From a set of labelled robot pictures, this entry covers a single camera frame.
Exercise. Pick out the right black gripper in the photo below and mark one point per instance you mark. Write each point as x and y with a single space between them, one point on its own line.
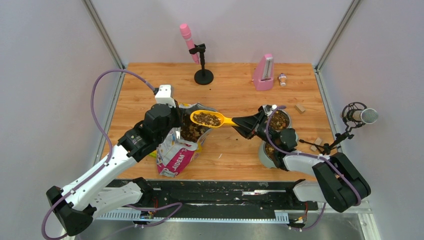
249 126

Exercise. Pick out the yellow plastic scoop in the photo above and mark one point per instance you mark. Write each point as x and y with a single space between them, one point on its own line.
211 119

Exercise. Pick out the pet food bag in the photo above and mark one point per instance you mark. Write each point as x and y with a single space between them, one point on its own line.
182 144

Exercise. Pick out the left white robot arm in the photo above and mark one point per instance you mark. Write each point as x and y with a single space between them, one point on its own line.
77 204

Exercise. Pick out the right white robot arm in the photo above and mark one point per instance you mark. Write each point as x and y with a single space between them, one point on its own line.
338 182

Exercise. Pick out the grey double pet bowl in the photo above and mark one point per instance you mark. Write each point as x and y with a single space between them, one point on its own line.
277 131

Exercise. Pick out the pink metronome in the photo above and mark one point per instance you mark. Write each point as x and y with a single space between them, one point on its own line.
263 75

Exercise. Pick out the wooden block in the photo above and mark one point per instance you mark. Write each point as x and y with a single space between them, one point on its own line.
316 143
300 108

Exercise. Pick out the small figurine bottle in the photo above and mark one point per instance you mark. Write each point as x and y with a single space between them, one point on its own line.
282 78

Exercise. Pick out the black microphone stand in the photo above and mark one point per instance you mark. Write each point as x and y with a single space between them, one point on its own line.
202 76

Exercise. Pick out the yellow triangular scraper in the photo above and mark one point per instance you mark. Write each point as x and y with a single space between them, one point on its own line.
153 154

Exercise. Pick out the silver condenser microphone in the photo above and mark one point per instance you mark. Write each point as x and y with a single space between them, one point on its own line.
357 114

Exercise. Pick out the pink microphone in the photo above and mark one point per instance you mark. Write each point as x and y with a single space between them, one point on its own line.
187 36

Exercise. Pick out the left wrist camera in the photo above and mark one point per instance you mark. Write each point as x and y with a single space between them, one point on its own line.
164 95

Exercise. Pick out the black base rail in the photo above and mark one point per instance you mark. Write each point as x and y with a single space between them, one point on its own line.
226 200

